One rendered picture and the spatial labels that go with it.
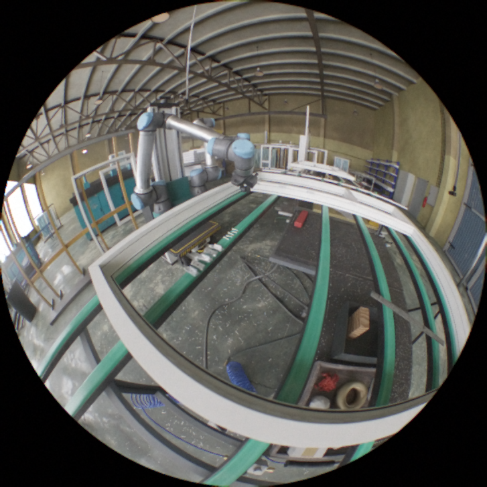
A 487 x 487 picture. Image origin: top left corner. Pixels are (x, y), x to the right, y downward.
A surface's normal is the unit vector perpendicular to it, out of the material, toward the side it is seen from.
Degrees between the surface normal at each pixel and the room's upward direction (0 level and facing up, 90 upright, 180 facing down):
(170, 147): 90
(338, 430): 0
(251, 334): 0
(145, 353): 0
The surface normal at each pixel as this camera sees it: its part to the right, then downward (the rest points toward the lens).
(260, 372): -0.02, -0.80
